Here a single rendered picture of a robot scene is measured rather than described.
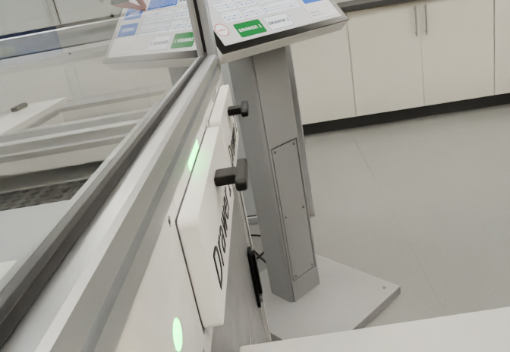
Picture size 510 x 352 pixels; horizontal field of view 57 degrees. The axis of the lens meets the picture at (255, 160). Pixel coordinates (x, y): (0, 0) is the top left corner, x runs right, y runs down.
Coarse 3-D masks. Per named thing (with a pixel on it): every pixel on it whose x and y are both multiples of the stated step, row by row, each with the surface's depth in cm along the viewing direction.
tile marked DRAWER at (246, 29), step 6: (234, 24) 125; (240, 24) 126; (246, 24) 127; (252, 24) 128; (258, 24) 129; (240, 30) 124; (246, 30) 125; (252, 30) 126; (258, 30) 127; (264, 30) 128; (246, 36) 124
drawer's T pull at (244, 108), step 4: (244, 104) 82; (228, 108) 81; (232, 108) 80; (236, 108) 80; (240, 108) 80; (244, 108) 78; (248, 108) 82; (228, 112) 80; (232, 112) 80; (236, 112) 80; (240, 112) 80; (244, 112) 78; (248, 112) 80; (244, 116) 78
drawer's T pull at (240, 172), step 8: (240, 160) 54; (224, 168) 53; (232, 168) 52; (240, 168) 51; (216, 176) 51; (224, 176) 51; (232, 176) 51; (240, 176) 49; (216, 184) 51; (224, 184) 51; (240, 184) 48
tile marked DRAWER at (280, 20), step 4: (272, 16) 133; (276, 16) 134; (280, 16) 134; (284, 16) 135; (264, 20) 131; (268, 20) 131; (272, 20) 132; (276, 20) 133; (280, 20) 133; (284, 20) 134; (288, 20) 135; (268, 24) 130; (272, 24) 131; (276, 24) 132; (280, 24) 133; (284, 24) 133; (288, 24) 134; (292, 24) 135; (272, 28) 130; (276, 28) 131
